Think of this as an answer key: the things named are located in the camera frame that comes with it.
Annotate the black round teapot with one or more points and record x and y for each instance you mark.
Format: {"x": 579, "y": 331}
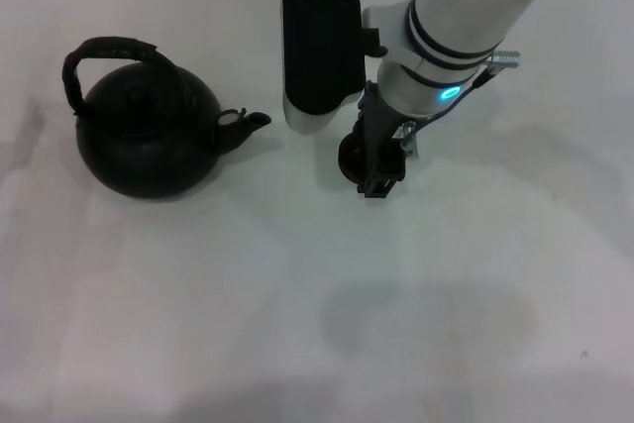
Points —
{"x": 143, "y": 155}

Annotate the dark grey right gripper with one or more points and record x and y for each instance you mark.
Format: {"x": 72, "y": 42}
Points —
{"x": 381, "y": 121}

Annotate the black silver wrist camera box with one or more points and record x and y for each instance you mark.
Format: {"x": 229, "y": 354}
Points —
{"x": 319, "y": 46}

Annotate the small dark teacup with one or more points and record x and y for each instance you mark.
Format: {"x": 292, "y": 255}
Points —
{"x": 350, "y": 155}

